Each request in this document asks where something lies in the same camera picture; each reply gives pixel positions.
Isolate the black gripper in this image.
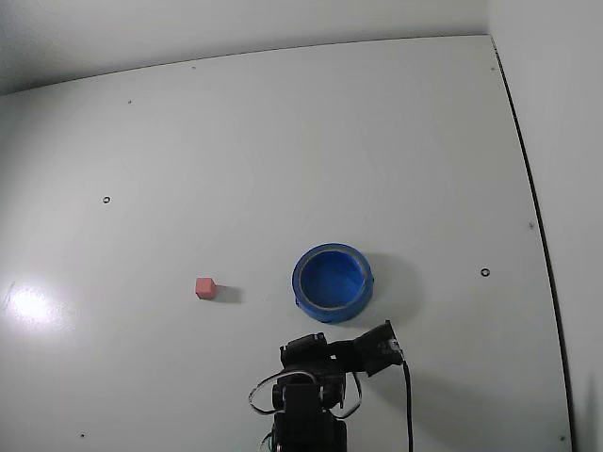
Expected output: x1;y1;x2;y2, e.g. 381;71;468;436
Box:
279;331;369;378

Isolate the small red block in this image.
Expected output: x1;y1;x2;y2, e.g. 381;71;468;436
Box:
194;277;218;301

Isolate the blue tape roll bin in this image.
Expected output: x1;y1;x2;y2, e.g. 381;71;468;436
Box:
290;242;376;325

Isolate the white servo wire loop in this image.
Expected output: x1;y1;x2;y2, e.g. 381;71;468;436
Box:
247;370;315;416
336;374;364;419

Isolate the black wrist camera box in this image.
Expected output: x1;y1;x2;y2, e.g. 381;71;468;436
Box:
355;319;404;378

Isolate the black camera cable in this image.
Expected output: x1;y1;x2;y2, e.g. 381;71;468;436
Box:
397;347;416;452

